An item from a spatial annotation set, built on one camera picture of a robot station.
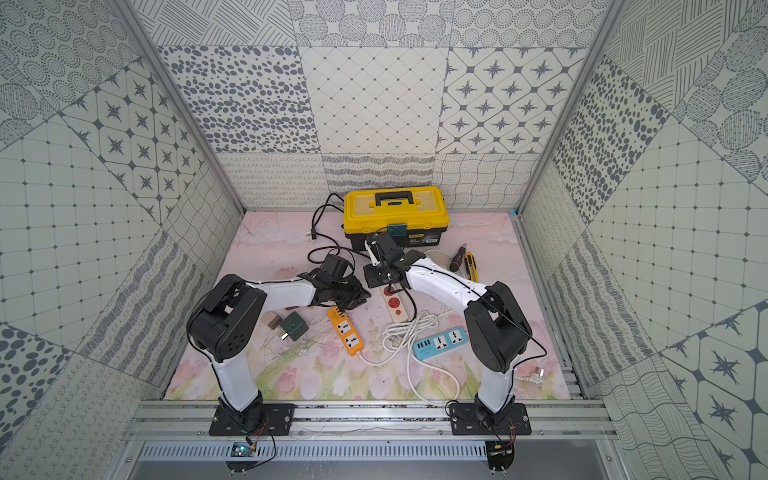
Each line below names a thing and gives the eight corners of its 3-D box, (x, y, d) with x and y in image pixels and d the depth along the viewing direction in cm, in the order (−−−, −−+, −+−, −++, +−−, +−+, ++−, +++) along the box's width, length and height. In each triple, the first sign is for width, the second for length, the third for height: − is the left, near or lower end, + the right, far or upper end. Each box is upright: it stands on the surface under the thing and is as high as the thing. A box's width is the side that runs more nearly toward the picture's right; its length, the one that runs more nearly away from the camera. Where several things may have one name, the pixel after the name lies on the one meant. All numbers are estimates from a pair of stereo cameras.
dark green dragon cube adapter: (283, 340, 89) (278, 333, 85) (289, 319, 93) (284, 312, 89) (306, 340, 89) (301, 333, 85) (310, 319, 93) (306, 312, 89)
